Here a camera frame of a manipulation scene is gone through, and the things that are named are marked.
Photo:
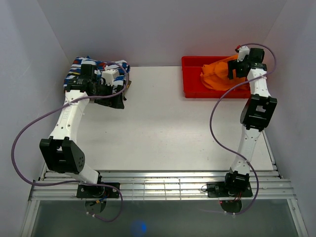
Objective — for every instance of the aluminium frame rails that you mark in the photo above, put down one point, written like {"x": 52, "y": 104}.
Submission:
{"x": 163, "y": 178}

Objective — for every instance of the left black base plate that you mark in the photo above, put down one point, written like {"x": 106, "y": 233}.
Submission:
{"x": 85, "y": 191}

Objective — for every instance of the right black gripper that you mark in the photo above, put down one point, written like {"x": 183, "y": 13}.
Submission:
{"x": 233, "y": 64}

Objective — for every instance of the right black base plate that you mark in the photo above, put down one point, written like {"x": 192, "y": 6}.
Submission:
{"x": 219, "y": 190}

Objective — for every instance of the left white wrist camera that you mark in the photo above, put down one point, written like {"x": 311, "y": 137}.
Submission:
{"x": 108, "y": 77}

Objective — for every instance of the orange trousers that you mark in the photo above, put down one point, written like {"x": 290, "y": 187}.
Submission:
{"x": 214, "y": 76}

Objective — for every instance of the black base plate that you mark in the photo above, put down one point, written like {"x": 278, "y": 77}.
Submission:
{"x": 219, "y": 190}
{"x": 85, "y": 191}

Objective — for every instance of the stack of folded clothes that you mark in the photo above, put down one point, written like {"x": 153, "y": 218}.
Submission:
{"x": 126, "y": 90}

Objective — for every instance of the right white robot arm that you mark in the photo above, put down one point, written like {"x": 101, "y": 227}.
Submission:
{"x": 255, "y": 116}

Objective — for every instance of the blue patterned folded trousers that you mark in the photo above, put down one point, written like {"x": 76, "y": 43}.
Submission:
{"x": 75, "y": 69}

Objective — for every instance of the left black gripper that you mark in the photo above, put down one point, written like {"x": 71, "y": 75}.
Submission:
{"x": 114, "y": 101}

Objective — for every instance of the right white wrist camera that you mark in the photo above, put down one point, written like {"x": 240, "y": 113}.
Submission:
{"x": 242, "y": 51}

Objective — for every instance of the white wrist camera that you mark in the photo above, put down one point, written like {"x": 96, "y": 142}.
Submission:
{"x": 242, "y": 51}
{"x": 108, "y": 77}

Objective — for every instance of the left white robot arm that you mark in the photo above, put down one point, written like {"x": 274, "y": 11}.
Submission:
{"x": 60, "y": 151}

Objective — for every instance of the red plastic tray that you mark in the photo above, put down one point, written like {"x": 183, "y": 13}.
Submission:
{"x": 191, "y": 69}

